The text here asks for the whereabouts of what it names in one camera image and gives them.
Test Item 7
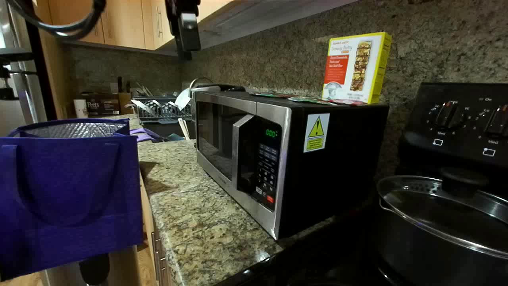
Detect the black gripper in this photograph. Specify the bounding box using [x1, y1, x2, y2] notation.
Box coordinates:
[163, 0, 203, 62]

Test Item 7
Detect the black and steel microwave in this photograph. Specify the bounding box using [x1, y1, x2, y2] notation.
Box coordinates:
[192, 86, 390, 241]

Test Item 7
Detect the black dish rack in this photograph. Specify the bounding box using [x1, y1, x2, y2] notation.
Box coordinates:
[132, 92, 197, 140]

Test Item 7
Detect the brown bottle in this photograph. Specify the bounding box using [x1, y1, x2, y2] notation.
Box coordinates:
[116, 76, 135, 116]

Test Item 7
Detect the white cup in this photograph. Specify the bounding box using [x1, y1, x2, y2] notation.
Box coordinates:
[71, 97, 90, 119]

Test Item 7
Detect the black vertical pole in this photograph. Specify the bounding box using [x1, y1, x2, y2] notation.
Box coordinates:
[20, 0, 59, 122]

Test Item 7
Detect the yellow warning sticker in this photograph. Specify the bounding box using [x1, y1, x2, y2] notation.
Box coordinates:
[301, 111, 332, 154]

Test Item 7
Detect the stainless steel refrigerator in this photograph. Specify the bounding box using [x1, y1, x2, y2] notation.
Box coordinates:
[0, 0, 49, 136]

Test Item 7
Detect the yellow food box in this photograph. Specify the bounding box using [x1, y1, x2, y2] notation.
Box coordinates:
[321, 30, 394, 106]

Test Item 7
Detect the purple fabric bag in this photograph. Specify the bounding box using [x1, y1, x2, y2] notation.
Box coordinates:
[0, 117, 144, 281]

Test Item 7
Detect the black stove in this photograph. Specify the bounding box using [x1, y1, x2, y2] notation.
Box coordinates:
[397, 81, 508, 184]

